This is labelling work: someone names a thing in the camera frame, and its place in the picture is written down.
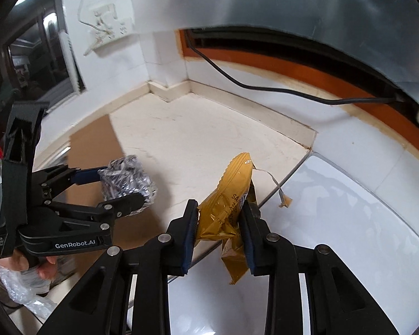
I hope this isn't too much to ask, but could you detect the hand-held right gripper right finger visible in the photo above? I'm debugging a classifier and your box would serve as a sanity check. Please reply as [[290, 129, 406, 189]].
[[239, 202, 399, 335]]

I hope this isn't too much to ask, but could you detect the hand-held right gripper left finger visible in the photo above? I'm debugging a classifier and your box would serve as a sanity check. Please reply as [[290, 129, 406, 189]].
[[37, 199, 199, 335]]

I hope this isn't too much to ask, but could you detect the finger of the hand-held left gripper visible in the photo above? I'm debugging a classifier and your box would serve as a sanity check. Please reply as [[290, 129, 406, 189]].
[[50, 192, 149, 231], [32, 166, 109, 200]]

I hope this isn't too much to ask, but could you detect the foil ball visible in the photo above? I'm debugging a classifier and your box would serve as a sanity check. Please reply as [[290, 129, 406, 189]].
[[98, 155, 158, 210]]

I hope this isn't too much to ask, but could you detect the gold snack wrapper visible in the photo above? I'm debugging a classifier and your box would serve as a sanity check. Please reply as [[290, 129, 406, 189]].
[[196, 152, 293, 285]]

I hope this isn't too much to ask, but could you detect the person's left hand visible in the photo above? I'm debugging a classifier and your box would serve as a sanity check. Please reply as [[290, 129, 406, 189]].
[[0, 246, 61, 281]]

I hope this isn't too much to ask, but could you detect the brown cardboard sheet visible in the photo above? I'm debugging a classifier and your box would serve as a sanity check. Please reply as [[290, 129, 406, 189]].
[[68, 113, 168, 252]]

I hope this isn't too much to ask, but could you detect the crumpled clear plastic bag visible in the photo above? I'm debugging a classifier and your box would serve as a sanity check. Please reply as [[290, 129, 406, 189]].
[[0, 263, 56, 318]]

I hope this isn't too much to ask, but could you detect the dark glass window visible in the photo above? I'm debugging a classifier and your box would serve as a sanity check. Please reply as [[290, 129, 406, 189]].
[[0, 3, 74, 137]]

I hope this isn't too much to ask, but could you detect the black cable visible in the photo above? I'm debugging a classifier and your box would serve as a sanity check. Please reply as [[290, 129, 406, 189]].
[[185, 30, 406, 107]]

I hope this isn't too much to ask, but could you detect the white wall socket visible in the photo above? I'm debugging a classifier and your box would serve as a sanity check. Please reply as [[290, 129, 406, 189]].
[[87, 3, 133, 54]]

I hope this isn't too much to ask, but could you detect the thin white wire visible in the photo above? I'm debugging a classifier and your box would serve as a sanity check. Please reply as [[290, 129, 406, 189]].
[[77, 0, 109, 39]]

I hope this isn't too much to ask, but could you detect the wooden window frame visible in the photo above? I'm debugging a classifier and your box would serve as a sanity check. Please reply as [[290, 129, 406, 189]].
[[176, 26, 419, 168]]

